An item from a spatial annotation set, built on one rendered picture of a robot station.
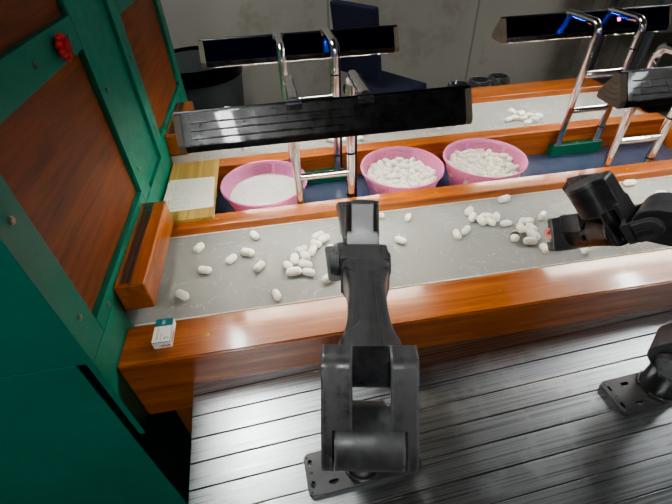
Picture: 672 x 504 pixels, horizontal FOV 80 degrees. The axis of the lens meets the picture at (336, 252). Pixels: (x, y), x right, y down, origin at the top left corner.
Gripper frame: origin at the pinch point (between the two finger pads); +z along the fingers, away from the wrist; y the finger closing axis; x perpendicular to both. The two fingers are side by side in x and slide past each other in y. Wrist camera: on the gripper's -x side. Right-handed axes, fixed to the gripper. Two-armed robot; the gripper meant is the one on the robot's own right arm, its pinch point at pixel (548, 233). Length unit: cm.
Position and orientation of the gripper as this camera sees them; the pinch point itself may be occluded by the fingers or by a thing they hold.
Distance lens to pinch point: 99.9
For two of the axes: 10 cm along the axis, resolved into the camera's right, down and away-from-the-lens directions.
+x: 1.2, 9.9, 0.2
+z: -1.0, -0.1, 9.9
